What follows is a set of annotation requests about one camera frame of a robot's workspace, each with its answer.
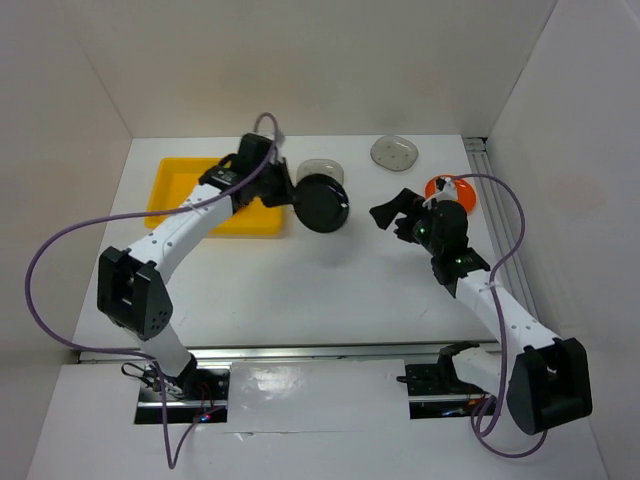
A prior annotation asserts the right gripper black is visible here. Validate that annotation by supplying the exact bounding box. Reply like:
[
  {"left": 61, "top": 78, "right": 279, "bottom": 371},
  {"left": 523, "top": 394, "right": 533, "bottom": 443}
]
[{"left": 370, "top": 188, "right": 443, "bottom": 256}]

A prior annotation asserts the black plate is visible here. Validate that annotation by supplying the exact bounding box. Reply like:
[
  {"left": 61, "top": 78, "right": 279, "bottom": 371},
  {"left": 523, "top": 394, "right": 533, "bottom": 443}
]
[{"left": 293, "top": 174, "right": 350, "bottom": 234}]

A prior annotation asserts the orange plate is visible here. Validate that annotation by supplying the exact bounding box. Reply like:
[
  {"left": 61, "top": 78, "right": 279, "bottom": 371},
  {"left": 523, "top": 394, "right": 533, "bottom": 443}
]
[{"left": 439, "top": 175, "right": 477, "bottom": 215}]

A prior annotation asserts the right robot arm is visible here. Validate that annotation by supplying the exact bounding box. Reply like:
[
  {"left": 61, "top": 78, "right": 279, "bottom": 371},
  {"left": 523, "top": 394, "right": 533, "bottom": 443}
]
[{"left": 369, "top": 189, "right": 593, "bottom": 435}]

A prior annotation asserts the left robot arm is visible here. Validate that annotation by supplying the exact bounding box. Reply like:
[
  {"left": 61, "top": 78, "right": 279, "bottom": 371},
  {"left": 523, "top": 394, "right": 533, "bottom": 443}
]
[{"left": 97, "top": 133, "right": 294, "bottom": 399}]

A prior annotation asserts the yellow plastic bin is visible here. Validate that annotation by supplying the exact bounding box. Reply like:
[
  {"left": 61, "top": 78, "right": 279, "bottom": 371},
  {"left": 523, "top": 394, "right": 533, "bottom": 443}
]
[{"left": 147, "top": 157, "right": 286, "bottom": 237}]

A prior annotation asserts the grey translucent plate left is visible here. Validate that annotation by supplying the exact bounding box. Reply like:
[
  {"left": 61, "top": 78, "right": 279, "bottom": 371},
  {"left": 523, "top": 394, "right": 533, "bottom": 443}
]
[{"left": 296, "top": 158, "right": 344, "bottom": 184}]

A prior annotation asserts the grey translucent plate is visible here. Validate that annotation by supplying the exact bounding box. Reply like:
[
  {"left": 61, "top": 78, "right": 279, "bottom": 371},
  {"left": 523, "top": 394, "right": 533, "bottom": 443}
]
[
  {"left": 370, "top": 135, "right": 419, "bottom": 172},
  {"left": 296, "top": 158, "right": 344, "bottom": 184}
]

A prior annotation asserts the grey translucent plate right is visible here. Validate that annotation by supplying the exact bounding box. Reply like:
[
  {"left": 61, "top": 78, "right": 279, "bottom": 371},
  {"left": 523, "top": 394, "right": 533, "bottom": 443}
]
[{"left": 370, "top": 135, "right": 419, "bottom": 172}]

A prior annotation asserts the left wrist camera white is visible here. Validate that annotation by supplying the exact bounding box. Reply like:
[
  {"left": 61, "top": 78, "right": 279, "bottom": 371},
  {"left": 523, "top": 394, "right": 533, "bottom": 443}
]
[{"left": 271, "top": 130, "right": 286, "bottom": 149}]

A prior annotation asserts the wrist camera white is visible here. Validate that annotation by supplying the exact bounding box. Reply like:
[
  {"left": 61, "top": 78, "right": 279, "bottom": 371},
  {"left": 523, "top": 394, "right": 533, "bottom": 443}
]
[
  {"left": 271, "top": 130, "right": 286, "bottom": 149},
  {"left": 422, "top": 176, "right": 458, "bottom": 209}
]

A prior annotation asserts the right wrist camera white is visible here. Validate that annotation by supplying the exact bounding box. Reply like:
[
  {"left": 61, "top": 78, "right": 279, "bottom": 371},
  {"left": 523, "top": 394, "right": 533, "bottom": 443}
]
[{"left": 422, "top": 176, "right": 458, "bottom": 209}]

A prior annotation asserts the aluminium rail right side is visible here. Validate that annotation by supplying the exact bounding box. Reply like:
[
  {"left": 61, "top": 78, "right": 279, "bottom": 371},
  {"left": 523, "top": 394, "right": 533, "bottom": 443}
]
[{"left": 463, "top": 137, "right": 538, "bottom": 318}]

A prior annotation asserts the aluminium rail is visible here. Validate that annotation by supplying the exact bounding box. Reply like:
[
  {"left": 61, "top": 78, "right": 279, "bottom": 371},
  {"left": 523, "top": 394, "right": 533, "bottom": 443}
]
[
  {"left": 463, "top": 137, "right": 538, "bottom": 318},
  {"left": 77, "top": 340, "right": 506, "bottom": 364}
]

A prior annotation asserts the aluminium rail front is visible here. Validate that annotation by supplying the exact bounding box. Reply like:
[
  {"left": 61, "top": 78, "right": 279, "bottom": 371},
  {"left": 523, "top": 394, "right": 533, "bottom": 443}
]
[{"left": 77, "top": 340, "right": 506, "bottom": 364}]

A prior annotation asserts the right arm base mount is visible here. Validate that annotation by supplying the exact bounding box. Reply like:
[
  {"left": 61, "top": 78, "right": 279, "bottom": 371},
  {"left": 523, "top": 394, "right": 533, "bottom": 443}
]
[{"left": 396, "top": 341, "right": 500, "bottom": 419}]

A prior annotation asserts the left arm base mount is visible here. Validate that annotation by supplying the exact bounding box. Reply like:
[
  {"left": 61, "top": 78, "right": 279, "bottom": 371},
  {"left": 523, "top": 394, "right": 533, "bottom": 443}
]
[{"left": 120, "top": 362, "right": 231, "bottom": 425}]

